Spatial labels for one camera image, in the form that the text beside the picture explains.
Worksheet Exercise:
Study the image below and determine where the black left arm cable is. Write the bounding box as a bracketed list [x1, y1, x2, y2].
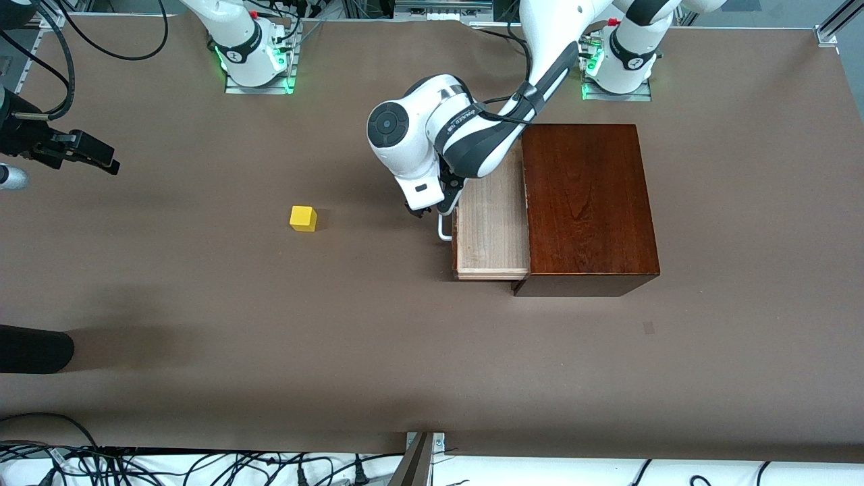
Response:
[469, 0, 541, 129]

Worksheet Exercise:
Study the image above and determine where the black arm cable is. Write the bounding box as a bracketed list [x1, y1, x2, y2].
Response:
[469, 0, 541, 129]
[0, 0, 75, 122]

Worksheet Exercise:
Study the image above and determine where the aluminium profile bar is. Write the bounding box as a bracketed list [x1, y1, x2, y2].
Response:
[388, 432, 434, 486]

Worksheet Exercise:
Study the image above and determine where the silver power strip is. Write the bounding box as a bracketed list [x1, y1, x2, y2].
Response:
[395, 0, 493, 18]

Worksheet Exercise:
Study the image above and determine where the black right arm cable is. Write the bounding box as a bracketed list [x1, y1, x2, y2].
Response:
[0, 0, 75, 122]

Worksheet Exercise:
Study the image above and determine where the tangled black cable bundle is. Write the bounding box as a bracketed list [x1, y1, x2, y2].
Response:
[0, 440, 407, 486]

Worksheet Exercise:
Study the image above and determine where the small metal bracket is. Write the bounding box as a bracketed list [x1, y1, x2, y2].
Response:
[405, 432, 446, 461]

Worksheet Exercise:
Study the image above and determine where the black ribbed foam cylinder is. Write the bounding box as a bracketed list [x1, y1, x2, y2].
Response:
[0, 324, 75, 375]

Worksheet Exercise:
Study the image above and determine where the aluminium frame corner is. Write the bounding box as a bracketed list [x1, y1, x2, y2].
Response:
[815, 0, 864, 49]
[12, 0, 68, 95]

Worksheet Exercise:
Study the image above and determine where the thin black cable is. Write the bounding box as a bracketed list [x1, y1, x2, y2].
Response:
[472, 27, 527, 44]

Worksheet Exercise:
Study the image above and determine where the wooden drawer with white handle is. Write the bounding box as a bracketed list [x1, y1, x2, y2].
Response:
[437, 145, 531, 281]

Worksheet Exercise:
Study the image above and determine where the dark brown wooden cabinet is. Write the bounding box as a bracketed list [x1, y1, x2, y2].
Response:
[511, 124, 661, 298]

